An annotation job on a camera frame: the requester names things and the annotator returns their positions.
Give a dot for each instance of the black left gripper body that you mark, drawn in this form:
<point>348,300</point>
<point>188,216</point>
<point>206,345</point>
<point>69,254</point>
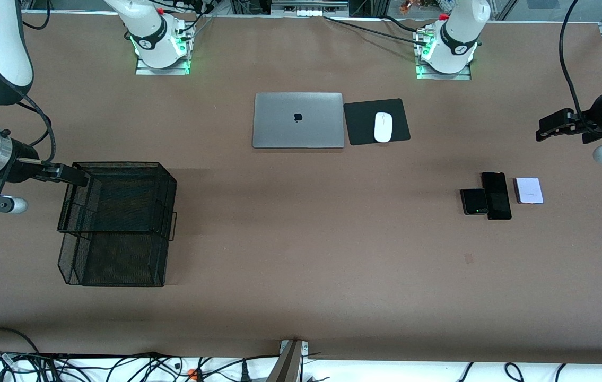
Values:
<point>593,120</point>

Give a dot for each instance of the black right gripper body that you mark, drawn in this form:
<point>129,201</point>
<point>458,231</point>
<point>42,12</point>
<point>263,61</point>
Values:
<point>20,171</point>

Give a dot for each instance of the long black smartphone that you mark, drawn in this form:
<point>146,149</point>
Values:
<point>497,196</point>

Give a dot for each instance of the small black flip phone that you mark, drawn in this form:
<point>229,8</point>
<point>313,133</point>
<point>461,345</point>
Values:
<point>473,201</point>

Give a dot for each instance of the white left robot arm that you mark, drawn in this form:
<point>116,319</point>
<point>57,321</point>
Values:
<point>457,37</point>

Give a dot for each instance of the black mesh two-tier tray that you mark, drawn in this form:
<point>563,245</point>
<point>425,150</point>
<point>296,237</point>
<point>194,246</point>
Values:
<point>120,254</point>

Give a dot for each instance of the white computer mouse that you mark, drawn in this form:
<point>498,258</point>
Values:
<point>383,127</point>

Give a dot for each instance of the black mouse pad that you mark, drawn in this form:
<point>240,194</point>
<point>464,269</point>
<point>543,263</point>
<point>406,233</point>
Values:
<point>359,127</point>

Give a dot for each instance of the small orange object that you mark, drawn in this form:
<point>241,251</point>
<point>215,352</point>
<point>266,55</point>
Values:
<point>405,6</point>

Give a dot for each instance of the silver closed laptop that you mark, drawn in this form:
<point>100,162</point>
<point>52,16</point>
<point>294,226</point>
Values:
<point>279,127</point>

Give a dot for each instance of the silver power strip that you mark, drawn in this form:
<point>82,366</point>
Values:
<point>308,11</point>

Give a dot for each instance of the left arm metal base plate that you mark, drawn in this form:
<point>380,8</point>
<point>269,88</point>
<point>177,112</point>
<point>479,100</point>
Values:
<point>438,77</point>

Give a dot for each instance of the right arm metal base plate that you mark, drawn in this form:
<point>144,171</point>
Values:
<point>144,70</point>

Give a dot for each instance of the grey metal camera bracket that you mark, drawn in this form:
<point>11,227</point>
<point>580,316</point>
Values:
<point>287,366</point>

